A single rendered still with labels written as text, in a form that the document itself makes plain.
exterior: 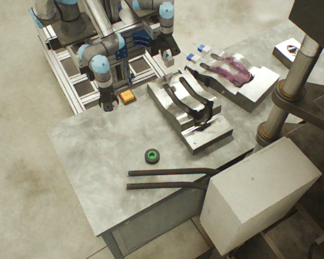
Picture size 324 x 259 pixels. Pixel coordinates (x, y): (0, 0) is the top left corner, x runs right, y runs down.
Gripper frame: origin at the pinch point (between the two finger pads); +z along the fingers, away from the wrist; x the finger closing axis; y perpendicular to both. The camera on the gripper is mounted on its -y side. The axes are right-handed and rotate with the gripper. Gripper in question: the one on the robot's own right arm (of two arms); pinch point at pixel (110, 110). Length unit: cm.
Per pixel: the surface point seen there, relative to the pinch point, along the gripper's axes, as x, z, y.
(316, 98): -68, -59, -52
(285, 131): -67, -34, -48
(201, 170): -39, 3, -42
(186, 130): -38.4, 8.5, -15.0
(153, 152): -18.3, 11.8, -23.0
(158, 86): -28.4, 6.0, 16.3
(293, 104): -60, -59, -53
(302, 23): -55, -88, -48
